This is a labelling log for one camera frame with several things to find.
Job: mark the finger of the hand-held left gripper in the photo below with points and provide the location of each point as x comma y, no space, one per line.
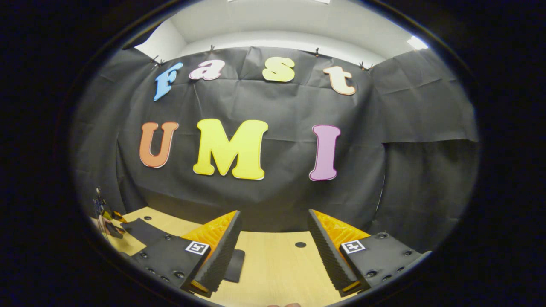
116,216
114,231

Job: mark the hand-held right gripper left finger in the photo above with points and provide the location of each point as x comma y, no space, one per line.
219,256

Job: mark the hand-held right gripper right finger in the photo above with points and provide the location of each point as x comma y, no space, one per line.
330,256

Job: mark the dark grey jeans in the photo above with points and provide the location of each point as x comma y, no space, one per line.
143,230

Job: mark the black backdrop cloth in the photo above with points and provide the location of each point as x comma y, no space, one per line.
290,106

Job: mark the ceiling light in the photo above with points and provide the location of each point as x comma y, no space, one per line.
417,43

